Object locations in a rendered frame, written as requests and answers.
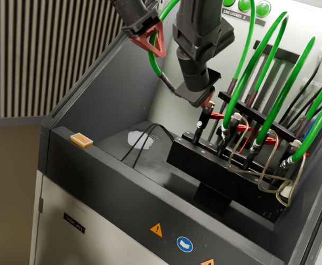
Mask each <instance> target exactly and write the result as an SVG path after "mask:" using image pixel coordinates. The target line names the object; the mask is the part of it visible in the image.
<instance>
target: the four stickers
mask: <svg viewBox="0 0 322 265"><path fill-rule="evenodd" d="M166 229H167V226H166V225H164V224H163V223H161V222H159V221H158V220H156V219H154V218H152V220H151V223H150V226H149V230H150V231H151V232H153V233H155V234H156V235H158V236H159V237H161V238H163V237H164V234H165V232H166ZM175 246H176V247H178V248H179V249H180V250H182V251H184V252H185V253H187V254H188V255H190V254H191V252H192V250H193V248H194V246H195V243H194V242H192V241H191V240H189V239H188V238H186V237H185V236H183V235H181V234H179V235H178V238H177V240H176V242H175ZM199 264H200V265H222V263H220V262H219V261H218V260H216V259H215V258H213V257H212V256H210V255H209V254H207V253H206V252H205V254H204V255H203V257H202V259H201V261H200V263H199Z"/></svg>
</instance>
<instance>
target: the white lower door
mask: <svg viewBox="0 0 322 265"><path fill-rule="evenodd" d="M38 211H39V212H40V216H39V227H38V238H37V249H36V260H35V265H169V264H167V263H166V262H165V261H163V260H162V259H161V258H159V257H158V256H156V255H155V254H153V253H152V252H151V251H149V250H148V249H146V248H145V247H144V246H142V245H141V244H140V243H138V242H137V241H136V240H134V239H133V238H131V237H130V236H129V235H127V234H126V233H125V232H123V231H121V230H120V229H119V228H118V227H116V226H115V225H113V224H112V223H111V222H109V221H108V220H106V219H105V218H104V217H102V216H101V215H100V214H98V213H97V212H96V211H94V210H93V209H91V208H90V207H89V206H87V205H86V204H84V203H83V202H81V201H80V200H79V199H77V198H76V197H75V196H73V195H72V194H71V193H69V192H68V191H66V190H65V189H64V188H62V187H61V186H60V185H58V184H57V183H55V182H54V181H52V180H51V179H50V178H48V177H47V175H44V176H43V187H42V197H39V205H38Z"/></svg>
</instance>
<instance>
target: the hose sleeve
mask: <svg viewBox="0 0 322 265"><path fill-rule="evenodd" d="M156 76H157V77H158V78H159V80H160V81H161V82H162V83H163V84H164V85H165V86H166V88H167V89H168V90H169V91H170V92H171V93H173V92H174V91H175V87H174V85H173V84H172V83H171V82H170V81H169V79H168V78H167V77H166V75H165V74H164V73H163V72H162V71H161V74H160V75H156Z"/></svg>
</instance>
